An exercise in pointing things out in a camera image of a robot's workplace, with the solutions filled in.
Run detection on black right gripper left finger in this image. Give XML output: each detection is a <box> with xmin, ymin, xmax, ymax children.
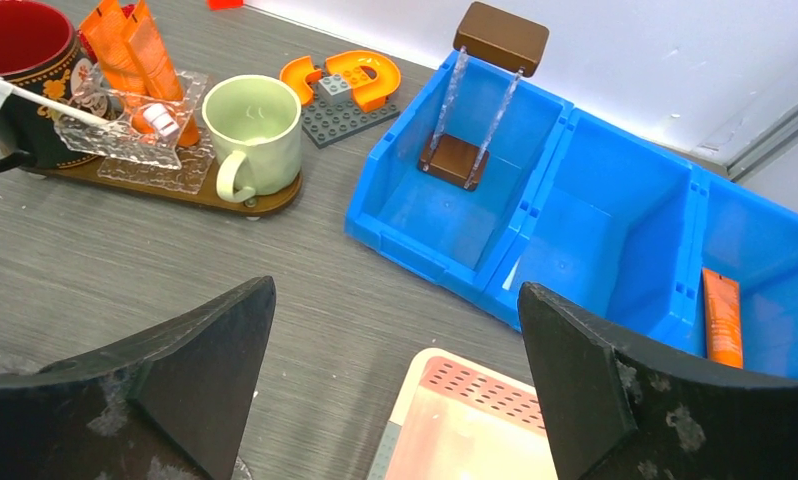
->
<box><xmin>0</xmin><ymin>276</ymin><xmax>276</xmax><ymax>479</ymax></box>

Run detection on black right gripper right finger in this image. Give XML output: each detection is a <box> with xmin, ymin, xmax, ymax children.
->
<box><xmin>518</xmin><ymin>282</ymin><xmax>798</xmax><ymax>479</ymax></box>

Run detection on clear glass toothbrush holder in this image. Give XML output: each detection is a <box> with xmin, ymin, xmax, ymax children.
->
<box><xmin>54</xmin><ymin>66</ymin><xmax>215</xmax><ymax>195</ymax></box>

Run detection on light green mug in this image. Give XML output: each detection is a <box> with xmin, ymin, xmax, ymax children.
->
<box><xmin>201</xmin><ymin>74</ymin><xmax>302</xmax><ymax>203</ymax></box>

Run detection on white toothbrush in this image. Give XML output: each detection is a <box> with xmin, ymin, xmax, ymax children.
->
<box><xmin>0</xmin><ymin>77</ymin><xmax>108</xmax><ymax>126</ymax></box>

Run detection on brown oval wooden tray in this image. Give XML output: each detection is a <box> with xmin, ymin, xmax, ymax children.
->
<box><xmin>22</xmin><ymin>158</ymin><xmax>303</xmax><ymax>218</ymax></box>

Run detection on pink plastic basket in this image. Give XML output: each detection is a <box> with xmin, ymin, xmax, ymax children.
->
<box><xmin>368</xmin><ymin>348</ymin><xmax>557</xmax><ymax>480</ymax></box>

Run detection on blue plastic organizer bin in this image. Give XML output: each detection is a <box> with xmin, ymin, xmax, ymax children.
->
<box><xmin>345</xmin><ymin>56</ymin><xmax>798</xmax><ymax>379</ymax></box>

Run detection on grey baseplate with orange track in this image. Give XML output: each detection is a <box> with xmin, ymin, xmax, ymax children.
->
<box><xmin>279</xmin><ymin>50</ymin><xmax>402</xmax><ymax>148</ymax></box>

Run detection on clear holder with brown lid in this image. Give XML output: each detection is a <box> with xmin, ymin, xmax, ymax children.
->
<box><xmin>417</xmin><ymin>1</ymin><xmax>550</xmax><ymax>191</ymax></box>

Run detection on small red block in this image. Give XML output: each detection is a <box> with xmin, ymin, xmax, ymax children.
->
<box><xmin>206</xmin><ymin>0</ymin><xmax>245</xmax><ymax>11</ymax></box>

